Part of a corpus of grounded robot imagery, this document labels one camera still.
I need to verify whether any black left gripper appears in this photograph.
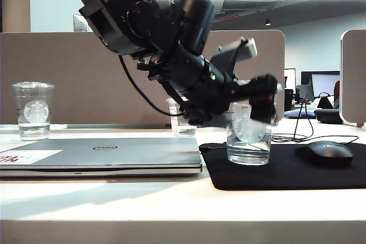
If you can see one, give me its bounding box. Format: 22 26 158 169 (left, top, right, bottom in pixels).
164 52 280 127

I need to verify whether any medium clear Starbucks cup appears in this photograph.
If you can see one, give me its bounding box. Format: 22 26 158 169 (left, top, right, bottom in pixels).
225 101 272 166

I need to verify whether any small clear plastic cup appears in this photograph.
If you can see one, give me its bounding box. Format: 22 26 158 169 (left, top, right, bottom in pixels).
165 97 198 137

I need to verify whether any silver Dell laptop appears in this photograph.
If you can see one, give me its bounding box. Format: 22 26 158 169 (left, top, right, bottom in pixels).
0 137 203 178

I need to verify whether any large clear Starbucks cup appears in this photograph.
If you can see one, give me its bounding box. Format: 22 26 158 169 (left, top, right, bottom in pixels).
11 81 55 141

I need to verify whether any white red laptop sticker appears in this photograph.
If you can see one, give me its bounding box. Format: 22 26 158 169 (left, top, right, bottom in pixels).
0 149 63 166

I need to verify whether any blue cloth item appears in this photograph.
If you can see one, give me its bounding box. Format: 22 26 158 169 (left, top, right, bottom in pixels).
284 109 315 119

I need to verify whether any monitor with white screen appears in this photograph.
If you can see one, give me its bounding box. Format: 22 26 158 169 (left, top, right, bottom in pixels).
311 74 340 98

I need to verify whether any black oval case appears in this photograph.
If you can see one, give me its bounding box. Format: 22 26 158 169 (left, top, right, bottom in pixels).
313 108 343 125

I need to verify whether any black mouse pad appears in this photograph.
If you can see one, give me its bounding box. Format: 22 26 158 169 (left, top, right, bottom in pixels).
198 142 366 191

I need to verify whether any black computer mouse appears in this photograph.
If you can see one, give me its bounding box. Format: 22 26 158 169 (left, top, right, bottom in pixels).
294 141 355 167

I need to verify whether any narrow brown desk divider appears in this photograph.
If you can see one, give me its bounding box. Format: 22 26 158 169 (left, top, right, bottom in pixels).
340 29 366 127

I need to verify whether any wide brown desk divider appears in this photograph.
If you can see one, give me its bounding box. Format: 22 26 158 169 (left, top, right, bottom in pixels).
0 29 286 127

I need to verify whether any black mouse cable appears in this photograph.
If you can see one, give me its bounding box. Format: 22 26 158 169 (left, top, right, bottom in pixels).
200 102 360 150

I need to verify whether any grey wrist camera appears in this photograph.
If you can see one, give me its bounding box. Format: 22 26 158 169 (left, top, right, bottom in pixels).
210 37 258 73

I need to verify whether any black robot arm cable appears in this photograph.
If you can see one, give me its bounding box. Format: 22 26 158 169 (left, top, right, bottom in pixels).
118 54 186 118

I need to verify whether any metal wall plate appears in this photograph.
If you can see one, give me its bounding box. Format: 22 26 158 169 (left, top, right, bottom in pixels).
73 13 91 33

